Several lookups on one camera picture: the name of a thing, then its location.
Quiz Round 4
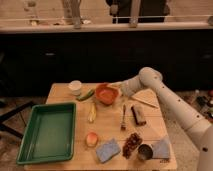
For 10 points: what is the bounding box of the metal cup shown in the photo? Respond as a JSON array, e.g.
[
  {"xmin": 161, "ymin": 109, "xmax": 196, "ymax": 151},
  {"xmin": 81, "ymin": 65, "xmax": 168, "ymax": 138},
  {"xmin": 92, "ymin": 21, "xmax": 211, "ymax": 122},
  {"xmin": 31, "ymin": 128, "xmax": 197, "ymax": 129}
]
[{"xmin": 137, "ymin": 144, "xmax": 153, "ymax": 161}]

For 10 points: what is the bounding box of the green cucumber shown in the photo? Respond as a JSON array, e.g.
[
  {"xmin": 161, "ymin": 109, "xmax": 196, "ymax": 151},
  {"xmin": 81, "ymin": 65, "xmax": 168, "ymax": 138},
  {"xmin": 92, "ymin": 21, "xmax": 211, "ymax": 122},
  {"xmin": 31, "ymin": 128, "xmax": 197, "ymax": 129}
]
[{"xmin": 76, "ymin": 89, "xmax": 95, "ymax": 101}]

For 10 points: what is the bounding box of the orange bowl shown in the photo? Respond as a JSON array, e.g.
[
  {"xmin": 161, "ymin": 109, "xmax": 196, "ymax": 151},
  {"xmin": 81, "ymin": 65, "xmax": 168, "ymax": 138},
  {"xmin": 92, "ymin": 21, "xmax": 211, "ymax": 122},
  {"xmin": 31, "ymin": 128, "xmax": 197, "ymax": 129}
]
[{"xmin": 95, "ymin": 83, "xmax": 118, "ymax": 105}]

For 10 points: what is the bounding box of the green plastic tray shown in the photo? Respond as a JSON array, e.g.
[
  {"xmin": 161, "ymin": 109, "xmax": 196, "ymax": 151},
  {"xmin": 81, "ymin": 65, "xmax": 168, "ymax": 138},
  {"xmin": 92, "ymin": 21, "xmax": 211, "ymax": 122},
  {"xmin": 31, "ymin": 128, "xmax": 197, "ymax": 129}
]
[{"xmin": 16, "ymin": 102, "xmax": 76, "ymax": 165}]

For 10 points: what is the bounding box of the dark grape bunch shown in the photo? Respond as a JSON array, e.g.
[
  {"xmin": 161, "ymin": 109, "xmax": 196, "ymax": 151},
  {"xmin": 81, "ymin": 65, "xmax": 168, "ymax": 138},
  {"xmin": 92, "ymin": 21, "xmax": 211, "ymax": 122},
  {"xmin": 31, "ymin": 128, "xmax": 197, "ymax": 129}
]
[{"xmin": 122, "ymin": 133, "xmax": 142, "ymax": 159}]

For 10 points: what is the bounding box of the yellow corn cob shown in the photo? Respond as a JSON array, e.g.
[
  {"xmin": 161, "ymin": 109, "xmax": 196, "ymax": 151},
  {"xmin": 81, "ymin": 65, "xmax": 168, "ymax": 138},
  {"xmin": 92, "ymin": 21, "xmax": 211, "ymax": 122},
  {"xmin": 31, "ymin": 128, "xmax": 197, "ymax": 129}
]
[{"xmin": 88, "ymin": 103, "xmax": 97, "ymax": 123}]

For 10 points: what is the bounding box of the white paper cup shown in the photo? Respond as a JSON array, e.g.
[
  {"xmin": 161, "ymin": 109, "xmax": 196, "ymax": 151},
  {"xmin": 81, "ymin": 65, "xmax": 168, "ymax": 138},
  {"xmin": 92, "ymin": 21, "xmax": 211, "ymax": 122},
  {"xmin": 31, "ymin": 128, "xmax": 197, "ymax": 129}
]
[{"xmin": 68, "ymin": 80, "xmax": 82, "ymax": 96}]

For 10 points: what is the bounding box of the wooden handled spoon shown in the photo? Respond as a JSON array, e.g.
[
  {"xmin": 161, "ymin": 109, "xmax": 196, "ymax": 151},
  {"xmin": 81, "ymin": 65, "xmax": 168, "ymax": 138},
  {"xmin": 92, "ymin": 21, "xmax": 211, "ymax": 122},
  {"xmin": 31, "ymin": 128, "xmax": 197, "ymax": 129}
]
[{"xmin": 131, "ymin": 97, "xmax": 158, "ymax": 108}]

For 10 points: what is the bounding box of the black chair base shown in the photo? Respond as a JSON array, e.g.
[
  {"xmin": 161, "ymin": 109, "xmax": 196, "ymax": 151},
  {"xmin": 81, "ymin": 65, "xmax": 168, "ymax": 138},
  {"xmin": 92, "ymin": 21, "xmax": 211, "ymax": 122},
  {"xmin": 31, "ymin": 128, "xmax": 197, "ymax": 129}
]
[{"xmin": 0, "ymin": 100, "xmax": 34, "ymax": 141}]

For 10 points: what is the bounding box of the peach fruit toy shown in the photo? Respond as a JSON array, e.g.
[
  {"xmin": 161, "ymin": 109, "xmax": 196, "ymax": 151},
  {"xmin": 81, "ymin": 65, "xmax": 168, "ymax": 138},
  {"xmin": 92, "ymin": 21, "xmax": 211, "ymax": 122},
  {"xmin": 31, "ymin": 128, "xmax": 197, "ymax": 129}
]
[{"xmin": 86, "ymin": 132, "xmax": 98, "ymax": 147}]

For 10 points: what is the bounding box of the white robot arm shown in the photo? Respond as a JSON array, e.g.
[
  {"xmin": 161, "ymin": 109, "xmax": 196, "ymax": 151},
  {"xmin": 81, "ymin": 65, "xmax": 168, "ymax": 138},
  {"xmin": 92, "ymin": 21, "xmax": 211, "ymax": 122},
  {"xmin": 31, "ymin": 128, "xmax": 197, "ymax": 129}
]
[{"xmin": 115, "ymin": 67, "xmax": 213, "ymax": 171}]

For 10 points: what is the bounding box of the brown chocolate bar block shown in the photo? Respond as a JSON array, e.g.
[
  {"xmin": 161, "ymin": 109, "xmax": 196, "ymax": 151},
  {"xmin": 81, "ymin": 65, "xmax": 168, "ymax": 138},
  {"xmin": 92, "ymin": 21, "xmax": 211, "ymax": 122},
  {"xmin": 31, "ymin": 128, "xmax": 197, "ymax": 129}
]
[{"xmin": 131, "ymin": 105, "xmax": 146, "ymax": 126}]

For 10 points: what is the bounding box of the blue sponge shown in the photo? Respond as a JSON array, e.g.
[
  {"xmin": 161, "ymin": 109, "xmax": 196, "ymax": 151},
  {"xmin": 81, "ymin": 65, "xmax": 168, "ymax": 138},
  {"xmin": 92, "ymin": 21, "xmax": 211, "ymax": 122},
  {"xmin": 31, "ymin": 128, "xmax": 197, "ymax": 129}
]
[{"xmin": 96, "ymin": 139, "xmax": 121, "ymax": 163}]

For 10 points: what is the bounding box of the metal fork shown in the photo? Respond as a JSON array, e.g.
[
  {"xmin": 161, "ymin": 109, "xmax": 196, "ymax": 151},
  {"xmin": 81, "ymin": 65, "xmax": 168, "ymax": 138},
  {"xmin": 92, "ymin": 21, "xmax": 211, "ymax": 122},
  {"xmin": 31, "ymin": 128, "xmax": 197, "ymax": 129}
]
[{"xmin": 121, "ymin": 105, "xmax": 126, "ymax": 131}]

